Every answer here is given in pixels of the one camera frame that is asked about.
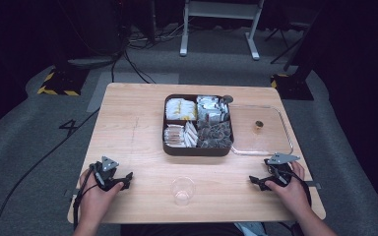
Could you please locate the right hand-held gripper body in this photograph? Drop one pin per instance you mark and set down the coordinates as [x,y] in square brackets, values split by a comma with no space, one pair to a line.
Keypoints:
[280,170]

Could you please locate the black yellow striped stand base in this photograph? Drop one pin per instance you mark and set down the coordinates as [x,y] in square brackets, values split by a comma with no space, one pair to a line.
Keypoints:
[292,87]
[64,83]

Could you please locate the pile of clear packets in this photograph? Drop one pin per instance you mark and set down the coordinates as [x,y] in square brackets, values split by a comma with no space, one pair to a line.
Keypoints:
[174,136]

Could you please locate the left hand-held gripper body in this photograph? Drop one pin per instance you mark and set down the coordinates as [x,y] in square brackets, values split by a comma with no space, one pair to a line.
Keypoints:
[106,178]

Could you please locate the light blue cloth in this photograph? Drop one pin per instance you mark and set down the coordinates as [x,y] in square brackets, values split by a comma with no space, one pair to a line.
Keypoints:
[251,229]

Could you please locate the person's right hand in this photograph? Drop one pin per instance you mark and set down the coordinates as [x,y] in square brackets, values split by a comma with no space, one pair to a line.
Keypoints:
[290,195]

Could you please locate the clear plastic cup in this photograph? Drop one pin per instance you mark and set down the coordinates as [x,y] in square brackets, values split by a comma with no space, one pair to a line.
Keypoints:
[182,191]

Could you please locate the grey tape strip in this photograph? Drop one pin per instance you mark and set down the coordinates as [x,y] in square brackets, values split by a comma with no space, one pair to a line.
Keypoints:
[313,185]
[71,192]

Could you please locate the person's left hand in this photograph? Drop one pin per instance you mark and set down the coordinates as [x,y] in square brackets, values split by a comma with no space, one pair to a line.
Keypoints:
[95,203]

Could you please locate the pile of white yellow packets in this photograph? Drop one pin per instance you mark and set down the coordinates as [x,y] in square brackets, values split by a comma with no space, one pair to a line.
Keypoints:
[180,109]

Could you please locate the clear box lid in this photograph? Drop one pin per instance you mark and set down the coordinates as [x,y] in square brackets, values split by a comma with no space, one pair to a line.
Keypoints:
[259,141]

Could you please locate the brown compartment box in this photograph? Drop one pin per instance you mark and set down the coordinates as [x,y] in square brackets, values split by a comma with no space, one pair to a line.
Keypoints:
[195,151]

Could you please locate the row of white stick packets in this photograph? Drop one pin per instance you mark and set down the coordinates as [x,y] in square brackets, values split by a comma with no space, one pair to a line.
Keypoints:
[191,134]

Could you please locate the black tripod stand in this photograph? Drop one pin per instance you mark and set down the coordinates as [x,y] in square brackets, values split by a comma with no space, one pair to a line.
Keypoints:
[285,42]

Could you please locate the white desk frame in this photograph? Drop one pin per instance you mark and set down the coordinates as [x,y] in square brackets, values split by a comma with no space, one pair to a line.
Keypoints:
[221,11]

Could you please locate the pile of dark packets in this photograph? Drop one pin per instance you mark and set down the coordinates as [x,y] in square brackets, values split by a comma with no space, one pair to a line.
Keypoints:
[215,135]

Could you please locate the grey round capsule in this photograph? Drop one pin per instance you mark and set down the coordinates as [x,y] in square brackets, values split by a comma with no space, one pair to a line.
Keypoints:
[227,99]

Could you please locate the pile of silver packets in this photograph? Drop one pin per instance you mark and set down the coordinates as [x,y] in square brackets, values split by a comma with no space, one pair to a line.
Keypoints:
[210,109]

